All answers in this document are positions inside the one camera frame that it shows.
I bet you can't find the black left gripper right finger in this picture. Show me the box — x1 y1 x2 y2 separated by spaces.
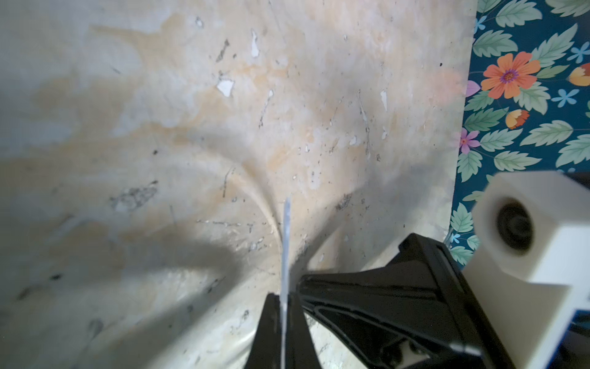
287 293 321 369

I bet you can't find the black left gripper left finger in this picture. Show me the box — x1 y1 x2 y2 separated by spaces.
244 294 281 369

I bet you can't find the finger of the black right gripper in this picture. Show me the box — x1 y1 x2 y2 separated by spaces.
297 233 514 368

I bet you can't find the clear protractor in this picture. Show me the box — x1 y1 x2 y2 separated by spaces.
280 198 291 369

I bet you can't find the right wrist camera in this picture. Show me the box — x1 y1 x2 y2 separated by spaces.
462 171 589 368

